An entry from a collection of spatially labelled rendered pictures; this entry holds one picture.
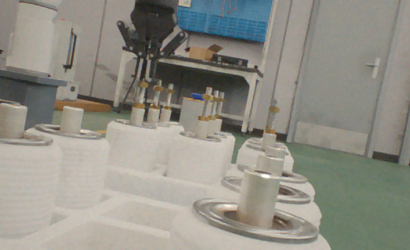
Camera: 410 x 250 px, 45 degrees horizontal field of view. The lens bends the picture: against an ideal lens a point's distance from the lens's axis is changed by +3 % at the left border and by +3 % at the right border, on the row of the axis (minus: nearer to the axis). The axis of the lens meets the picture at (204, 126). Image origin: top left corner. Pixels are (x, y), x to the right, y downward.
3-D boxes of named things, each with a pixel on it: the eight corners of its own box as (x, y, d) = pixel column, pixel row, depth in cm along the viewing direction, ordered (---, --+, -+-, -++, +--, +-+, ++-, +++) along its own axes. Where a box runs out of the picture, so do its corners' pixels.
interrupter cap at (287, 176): (232, 174, 49) (233, 167, 49) (239, 167, 57) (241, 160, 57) (306, 190, 48) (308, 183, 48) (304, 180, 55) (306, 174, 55)
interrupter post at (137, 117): (136, 126, 88) (139, 108, 88) (144, 128, 86) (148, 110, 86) (125, 124, 86) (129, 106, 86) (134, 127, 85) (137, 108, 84)
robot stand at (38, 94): (-38, 185, 123) (-17, 65, 122) (1, 178, 137) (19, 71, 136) (17, 198, 120) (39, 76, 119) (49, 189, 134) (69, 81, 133)
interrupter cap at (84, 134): (19, 130, 53) (21, 124, 53) (54, 128, 61) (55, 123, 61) (85, 144, 52) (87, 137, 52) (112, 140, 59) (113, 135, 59)
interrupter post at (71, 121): (54, 134, 55) (59, 105, 55) (64, 133, 58) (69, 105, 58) (73, 138, 55) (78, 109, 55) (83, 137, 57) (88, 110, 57)
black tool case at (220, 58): (212, 64, 587) (214, 55, 587) (246, 70, 585) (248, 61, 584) (211, 62, 553) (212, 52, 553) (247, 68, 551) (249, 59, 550)
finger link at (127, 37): (125, 21, 88) (143, 48, 87) (117, 27, 88) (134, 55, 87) (120, 18, 85) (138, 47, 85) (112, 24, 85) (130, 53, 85)
